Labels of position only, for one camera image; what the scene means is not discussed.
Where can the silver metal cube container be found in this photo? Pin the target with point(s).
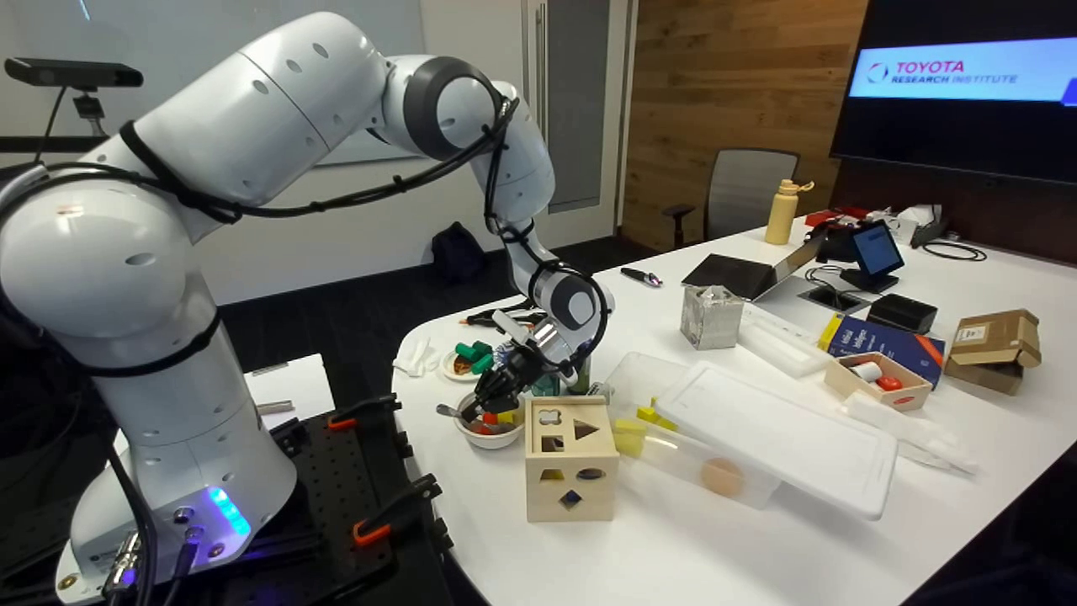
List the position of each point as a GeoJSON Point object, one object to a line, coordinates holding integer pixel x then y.
{"type": "Point", "coordinates": [712, 319]}

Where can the small wooden tray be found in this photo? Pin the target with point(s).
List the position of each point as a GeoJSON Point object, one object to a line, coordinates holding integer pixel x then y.
{"type": "Point", "coordinates": [875, 382]}

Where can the black orange clamp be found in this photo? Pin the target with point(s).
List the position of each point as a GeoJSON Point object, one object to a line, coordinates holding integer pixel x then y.
{"type": "Point", "coordinates": [358, 411]}
{"type": "Point", "coordinates": [393, 509]}

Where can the black camera on stand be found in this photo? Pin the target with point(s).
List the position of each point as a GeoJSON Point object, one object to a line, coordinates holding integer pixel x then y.
{"type": "Point", "coordinates": [80, 75]}

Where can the clear plastic tube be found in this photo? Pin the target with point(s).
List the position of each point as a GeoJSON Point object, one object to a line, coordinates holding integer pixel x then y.
{"type": "Point", "coordinates": [786, 341]}

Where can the wall television screen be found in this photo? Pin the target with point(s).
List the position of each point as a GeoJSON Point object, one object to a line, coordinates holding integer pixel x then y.
{"type": "Point", "coordinates": [962, 102]}

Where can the white bowl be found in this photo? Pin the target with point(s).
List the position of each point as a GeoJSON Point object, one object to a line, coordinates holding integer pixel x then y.
{"type": "Point", "coordinates": [491, 438]}

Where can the red toy block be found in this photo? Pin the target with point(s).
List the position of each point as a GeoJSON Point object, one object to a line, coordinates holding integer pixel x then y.
{"type": "Point", "coordinates": [490, 425]}

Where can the small black tablet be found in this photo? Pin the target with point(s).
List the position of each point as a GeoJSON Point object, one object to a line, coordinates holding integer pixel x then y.
{"type": "Point", "coordinates": [875, 253]}

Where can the cardboard box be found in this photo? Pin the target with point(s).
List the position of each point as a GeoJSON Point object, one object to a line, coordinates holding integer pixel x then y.
{"type": "Point", "coordinates": [993, 349]}

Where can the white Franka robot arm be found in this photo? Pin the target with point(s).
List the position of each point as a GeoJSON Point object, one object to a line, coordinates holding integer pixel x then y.
{"type": "Point", "coordinates": [122, 271]}

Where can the whiteboard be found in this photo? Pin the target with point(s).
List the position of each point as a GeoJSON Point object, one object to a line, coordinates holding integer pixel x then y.
{"type": "Point", "coordinates": [168, 33]}

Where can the blue box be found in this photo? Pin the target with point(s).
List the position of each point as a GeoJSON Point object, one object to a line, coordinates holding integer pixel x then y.
{"type": "Point", "coordinates": [887, 341]}

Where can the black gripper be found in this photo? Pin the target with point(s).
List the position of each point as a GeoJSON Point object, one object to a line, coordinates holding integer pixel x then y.
{"type": "Point", "coordinates": [510, 373]}

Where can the small black box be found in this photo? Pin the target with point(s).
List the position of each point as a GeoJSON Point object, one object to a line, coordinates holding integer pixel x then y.
{"type": "Point", "coordinates": [898, 315]}

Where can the wooden shape sorter box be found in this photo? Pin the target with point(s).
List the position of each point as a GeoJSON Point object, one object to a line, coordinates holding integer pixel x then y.
{"type": "Point", "coordinates": [569, 472]}

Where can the clear plastic container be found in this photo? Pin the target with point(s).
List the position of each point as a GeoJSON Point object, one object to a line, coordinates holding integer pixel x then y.
{"type": "Point", "coordinates": [675, 457]}

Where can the green toy block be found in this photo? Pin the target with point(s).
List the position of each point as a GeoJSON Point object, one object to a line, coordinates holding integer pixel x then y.
{"type": "Point", "coordinates": [473, 358]}

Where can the black marker pen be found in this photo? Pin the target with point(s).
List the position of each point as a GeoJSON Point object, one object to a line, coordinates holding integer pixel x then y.
{"type": "Point", "coordinates": [642, 278]}

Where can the yellow water bottle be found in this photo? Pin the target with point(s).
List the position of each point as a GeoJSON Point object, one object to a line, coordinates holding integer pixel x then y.
{"type": "Point", "coordinates": [783, 215]}

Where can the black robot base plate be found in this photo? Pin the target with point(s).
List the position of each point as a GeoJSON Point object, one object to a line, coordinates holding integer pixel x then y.
{"type": "Point", "coordinates": [336, 493]}

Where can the white paper sheet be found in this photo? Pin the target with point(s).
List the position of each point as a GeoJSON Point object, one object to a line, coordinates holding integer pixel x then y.
{"type": "Point", "coordinates": [292, 388]}

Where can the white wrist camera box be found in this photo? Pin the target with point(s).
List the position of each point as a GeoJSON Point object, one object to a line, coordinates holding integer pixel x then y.
{"type": "Point", "coordinates": [538, 339]}

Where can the grey office chair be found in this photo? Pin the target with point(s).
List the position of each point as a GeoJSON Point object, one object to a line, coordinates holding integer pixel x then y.
{"type": "Point", "coordinates": [746, 190]}

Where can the round wooden disc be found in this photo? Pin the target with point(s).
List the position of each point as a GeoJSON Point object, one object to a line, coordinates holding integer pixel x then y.
{"type": "Point", "coordinates": [722, 474]}

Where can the metal spoon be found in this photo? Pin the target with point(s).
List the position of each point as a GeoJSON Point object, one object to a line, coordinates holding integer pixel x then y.
{"type": "Point", "coordinates": [452, 411]}

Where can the black bag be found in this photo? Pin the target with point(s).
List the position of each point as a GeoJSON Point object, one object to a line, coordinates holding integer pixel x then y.
{"type": "Point", "coordinates": [459, 253]}

